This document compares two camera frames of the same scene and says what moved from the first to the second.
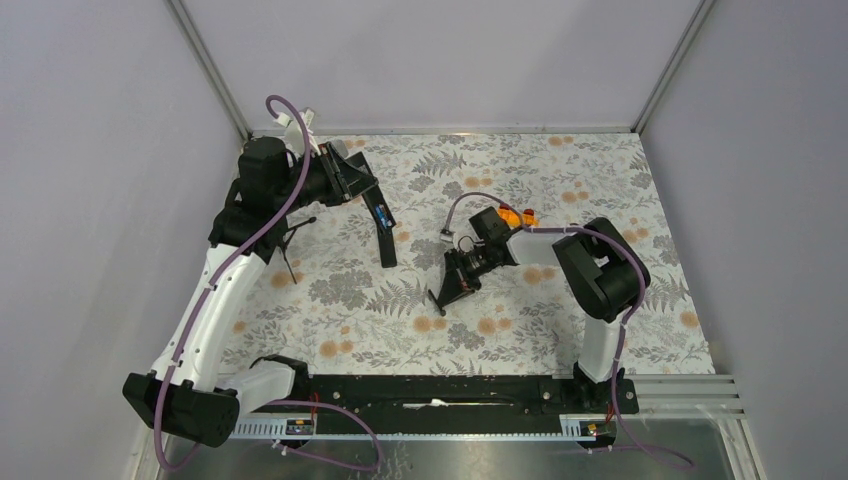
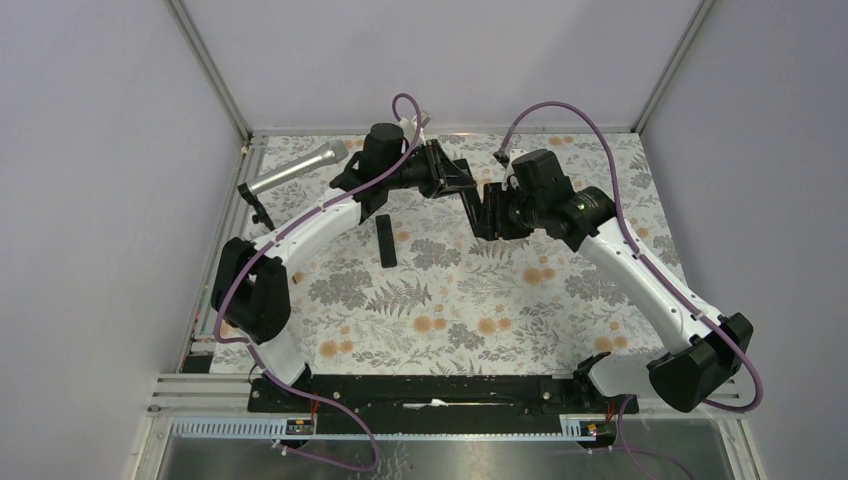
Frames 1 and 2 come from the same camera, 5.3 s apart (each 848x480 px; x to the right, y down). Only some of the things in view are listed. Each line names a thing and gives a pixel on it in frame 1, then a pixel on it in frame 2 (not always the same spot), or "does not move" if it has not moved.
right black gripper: (458, 279) -> (492, 222)
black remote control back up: (387, 248) does not move
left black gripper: (356, 179) -> (443, 175)
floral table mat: (445, 265) does not move
